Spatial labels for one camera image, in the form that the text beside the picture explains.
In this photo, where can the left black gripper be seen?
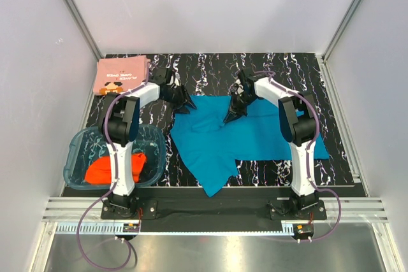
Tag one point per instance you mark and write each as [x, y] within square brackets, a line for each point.
[180, 97]

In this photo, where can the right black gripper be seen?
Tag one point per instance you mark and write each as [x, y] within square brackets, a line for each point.
[238, 105]

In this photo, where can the blue t-shirt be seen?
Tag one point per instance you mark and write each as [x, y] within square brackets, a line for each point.
[209, 148]

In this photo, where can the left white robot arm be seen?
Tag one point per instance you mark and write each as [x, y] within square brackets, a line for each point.
[119, 126]

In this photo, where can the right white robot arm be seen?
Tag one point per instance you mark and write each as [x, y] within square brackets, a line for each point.
[299, 126]

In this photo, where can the pink folded t-shirt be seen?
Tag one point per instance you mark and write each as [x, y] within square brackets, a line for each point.
[118, 75]

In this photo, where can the orange t-shirt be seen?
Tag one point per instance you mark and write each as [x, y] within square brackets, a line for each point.
[99, 172]

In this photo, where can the clear blue plastic bin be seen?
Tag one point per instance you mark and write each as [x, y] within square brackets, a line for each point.
[88, 146]

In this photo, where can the right connector box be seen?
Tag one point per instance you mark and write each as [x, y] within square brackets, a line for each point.
[304, 229]

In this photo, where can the connector box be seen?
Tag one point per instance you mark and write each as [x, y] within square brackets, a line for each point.
[131, 228]
[304, 229]

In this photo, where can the left connector box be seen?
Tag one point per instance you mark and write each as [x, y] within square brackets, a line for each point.
[131, 228]

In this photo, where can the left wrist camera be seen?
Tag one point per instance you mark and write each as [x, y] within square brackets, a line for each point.
[175, 80]

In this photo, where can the left aluminium frame post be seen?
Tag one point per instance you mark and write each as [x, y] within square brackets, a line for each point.
[83, 28]

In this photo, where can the aluminium frame post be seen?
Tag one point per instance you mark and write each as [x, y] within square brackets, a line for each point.
[83, 28]
[346, 19]

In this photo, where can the front aluminium rail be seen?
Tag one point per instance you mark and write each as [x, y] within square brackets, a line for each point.
[349, 209]

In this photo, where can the right aluminium frame post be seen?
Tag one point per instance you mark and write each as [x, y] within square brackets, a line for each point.
[346, 19]

